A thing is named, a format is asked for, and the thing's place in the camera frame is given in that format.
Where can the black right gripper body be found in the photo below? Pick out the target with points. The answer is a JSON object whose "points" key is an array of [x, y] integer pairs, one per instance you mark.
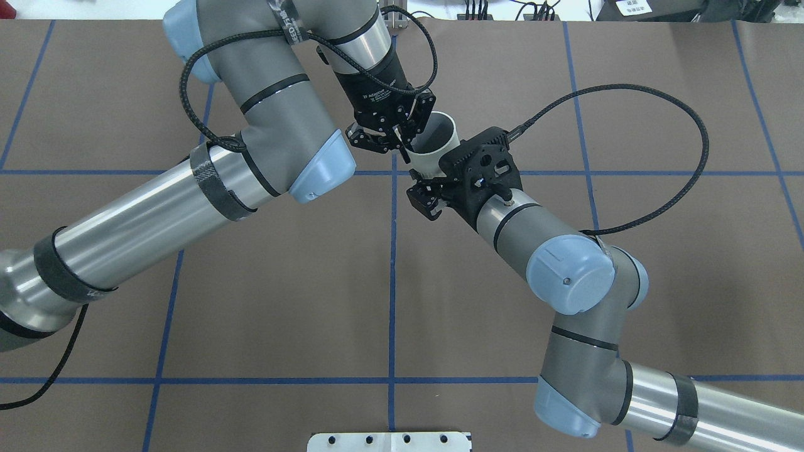
{"points": [[461, 204]]}

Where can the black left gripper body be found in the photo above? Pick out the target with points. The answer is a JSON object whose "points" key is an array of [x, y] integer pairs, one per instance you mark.
{"points": [[375, 85]]}

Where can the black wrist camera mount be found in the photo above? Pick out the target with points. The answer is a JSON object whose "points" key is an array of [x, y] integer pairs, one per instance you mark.
{"points": [[488, 150]]}

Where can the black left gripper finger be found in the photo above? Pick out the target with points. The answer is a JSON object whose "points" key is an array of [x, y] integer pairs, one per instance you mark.
{"points": [[407, 128], [358, 137]]}

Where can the black box with label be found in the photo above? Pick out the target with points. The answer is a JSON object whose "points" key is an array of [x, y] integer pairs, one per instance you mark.
{"points": [[663, 11]]}

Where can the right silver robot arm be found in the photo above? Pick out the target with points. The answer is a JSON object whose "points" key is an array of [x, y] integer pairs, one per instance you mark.
{"points": [[583, 381]]}

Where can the white metal base plate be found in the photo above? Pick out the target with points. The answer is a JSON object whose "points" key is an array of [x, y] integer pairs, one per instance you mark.
{"points": [[392, 441]]}

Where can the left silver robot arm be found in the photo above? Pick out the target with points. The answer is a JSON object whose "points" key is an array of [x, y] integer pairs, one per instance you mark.
{"points": [[280, 90]]}

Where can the white mug with HOME text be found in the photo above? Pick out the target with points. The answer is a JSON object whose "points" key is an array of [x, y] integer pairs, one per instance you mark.
{"points": [[439, 137]]}

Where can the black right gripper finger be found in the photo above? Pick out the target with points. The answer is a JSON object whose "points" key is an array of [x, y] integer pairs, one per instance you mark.
{"points": [[428, 199]]}

